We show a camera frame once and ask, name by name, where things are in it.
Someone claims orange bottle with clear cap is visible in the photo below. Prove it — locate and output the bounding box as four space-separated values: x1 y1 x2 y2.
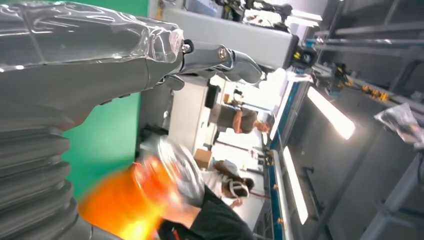
77 135 206 240

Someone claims small brown cardboard box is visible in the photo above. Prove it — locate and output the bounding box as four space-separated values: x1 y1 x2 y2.
193 148 213 170

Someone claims person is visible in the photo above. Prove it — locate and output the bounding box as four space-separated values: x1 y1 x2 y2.
157 185 256 240
202 159 256 210
215 104 271 135

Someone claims clear plastic bag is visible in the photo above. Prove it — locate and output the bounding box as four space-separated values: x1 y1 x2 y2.
374 102 424 150

